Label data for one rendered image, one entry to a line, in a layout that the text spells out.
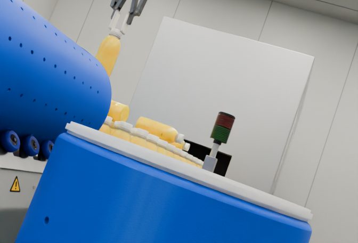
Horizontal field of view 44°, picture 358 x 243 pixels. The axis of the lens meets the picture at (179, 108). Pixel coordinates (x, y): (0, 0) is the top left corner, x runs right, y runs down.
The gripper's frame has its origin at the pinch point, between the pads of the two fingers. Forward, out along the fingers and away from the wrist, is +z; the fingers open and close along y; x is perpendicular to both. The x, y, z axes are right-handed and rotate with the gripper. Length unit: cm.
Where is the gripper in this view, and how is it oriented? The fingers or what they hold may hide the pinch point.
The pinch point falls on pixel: (120, 22)
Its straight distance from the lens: 153.1
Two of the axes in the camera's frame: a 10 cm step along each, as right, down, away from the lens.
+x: 2.3, 2.2, 9.5
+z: -3.5, 9.3, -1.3
